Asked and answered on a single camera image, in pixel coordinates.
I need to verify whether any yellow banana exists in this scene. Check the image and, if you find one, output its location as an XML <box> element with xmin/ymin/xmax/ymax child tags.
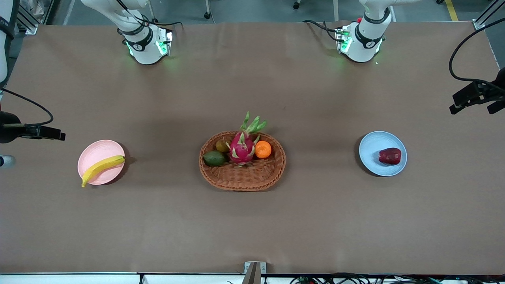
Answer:
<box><xmin>81</xmin><ymin>155</ymin><xmax>125</xmax><ymax>188</ymax></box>

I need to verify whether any dark red apple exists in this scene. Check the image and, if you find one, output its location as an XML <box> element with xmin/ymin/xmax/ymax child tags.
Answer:
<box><xmin>379</xmin><ymin>148</ymin><xmax>402</xmax><ymax>165</ymax></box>

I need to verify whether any pink plate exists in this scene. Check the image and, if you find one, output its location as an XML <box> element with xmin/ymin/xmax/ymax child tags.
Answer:
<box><xmin>77</xmin><ymin>140</ymin><xmax>125</xmax><ymax>185</ymax></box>

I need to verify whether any light blue plate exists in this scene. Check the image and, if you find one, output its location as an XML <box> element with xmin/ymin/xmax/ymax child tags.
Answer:
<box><xmin>359</xmin><ymin>131</ymin><xmax>408</xmax><ymax>177</ymax></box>

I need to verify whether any green avocado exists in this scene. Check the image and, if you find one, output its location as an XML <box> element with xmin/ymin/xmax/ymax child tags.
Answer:
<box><xmin>203</xmin><ymin>151</ymin><xmax>226</xmax><ymax>166</ymax></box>

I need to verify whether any pink dragon fruit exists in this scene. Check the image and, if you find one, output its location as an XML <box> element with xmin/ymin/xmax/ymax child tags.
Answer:
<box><xmin>226</xmin><ymin>112</ymin><xmax>267</xmax><ymax>165</ymax></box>

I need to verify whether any brown wicker basket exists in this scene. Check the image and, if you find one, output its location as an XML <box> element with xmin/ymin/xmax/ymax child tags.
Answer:
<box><xmin>198</xmin><ymin>131</ymin><xmax>286</xmax><ymax>192</ymax></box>

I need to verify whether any orange tangerine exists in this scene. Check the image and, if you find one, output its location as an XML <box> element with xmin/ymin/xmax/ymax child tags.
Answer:
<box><xmin>255</xmin><ymin>141</ymin><xmax>272</xmax><ymax>159</ymax></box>

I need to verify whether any aluminium frame corner post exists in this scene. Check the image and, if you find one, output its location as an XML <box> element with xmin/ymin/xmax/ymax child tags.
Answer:
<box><xmin>473</xmin><ymin>0</ymin><xmax>505</xmax><ymax>30</ymax></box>
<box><xmin>16</xmin><ymin>0</ymin><xmax>38</xmax><ymax>35</ymax></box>

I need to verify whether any black right base cable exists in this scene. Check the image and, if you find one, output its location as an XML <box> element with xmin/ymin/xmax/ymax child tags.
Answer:
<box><xmin>140</xmin><ymin>14</ymin><xmax>183</xmax><ymax>30</ymax></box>

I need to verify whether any black base cable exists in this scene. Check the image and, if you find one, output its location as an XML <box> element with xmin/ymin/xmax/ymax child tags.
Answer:
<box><xmin>303</xmin><ymin>20</ymin><xmax>344</xmax><ymax>42</ymax></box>
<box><xmin>140</xmin><ymin>14</ymin><xmax>183</xmax><ymax>30</ymax></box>

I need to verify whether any black left base cable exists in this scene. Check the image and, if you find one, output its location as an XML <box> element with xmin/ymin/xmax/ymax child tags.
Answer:
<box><xmin>303</xmin><ymin>20</ymin><xmax>344</xmax><ymax>42</ymax></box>

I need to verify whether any tangled black cable bundle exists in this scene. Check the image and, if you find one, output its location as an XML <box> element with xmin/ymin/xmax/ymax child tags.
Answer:
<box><xmin>290</xmin><ymin>272</ymin><xmax>505</xmax><ymax>284</ymax></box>

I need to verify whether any metal table edge bracket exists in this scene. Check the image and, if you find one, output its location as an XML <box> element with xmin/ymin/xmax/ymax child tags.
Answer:
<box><xmin>244</xmin><ymin>262</ymin><xmax>267</xmax><ymax>284</ymax></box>

